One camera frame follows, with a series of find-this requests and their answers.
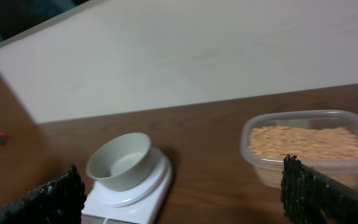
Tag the clear plastic container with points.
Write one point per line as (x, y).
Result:
(269, 171)

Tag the soybeans in container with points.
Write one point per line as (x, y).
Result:
(316, 144)

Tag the grey round bowl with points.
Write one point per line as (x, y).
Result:
(123, 162)

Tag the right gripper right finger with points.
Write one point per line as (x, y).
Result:
(309, 196)

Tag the white digital kitchen scale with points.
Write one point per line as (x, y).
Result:
(137, 205)

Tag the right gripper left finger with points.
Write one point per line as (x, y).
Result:
(57, 202)

